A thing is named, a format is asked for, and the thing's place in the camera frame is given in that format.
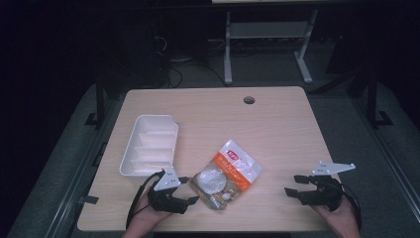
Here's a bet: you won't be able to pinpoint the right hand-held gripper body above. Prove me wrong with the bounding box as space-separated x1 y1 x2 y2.
298 161 357 213

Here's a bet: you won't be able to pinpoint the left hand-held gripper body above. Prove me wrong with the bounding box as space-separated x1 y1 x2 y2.
147 166 189 215

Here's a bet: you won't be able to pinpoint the white plastic storage bin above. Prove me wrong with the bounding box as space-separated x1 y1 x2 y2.
119 114 179 179

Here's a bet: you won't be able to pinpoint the clear plastic bag orange label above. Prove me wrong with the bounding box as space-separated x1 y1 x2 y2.
190 139 263 211

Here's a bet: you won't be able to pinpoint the person's left hand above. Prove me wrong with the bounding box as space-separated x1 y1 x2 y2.
127 189 173 230

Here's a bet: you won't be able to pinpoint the person's right hand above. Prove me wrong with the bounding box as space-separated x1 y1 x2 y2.
311 195 361 230

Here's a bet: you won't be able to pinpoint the black table edge clip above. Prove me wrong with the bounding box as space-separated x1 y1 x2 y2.
77 194 100 205

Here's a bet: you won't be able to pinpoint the black metal stand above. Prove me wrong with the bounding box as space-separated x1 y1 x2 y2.
362 70 394 129
83 74 107 131

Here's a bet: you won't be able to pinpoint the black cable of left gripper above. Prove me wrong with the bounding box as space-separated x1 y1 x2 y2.
126 171 166 230

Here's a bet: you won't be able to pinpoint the black floor cables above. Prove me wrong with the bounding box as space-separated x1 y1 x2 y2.
154 35 227 89

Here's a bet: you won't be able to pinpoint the white metal table frame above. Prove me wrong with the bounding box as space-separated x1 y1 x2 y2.
223 9 319 86

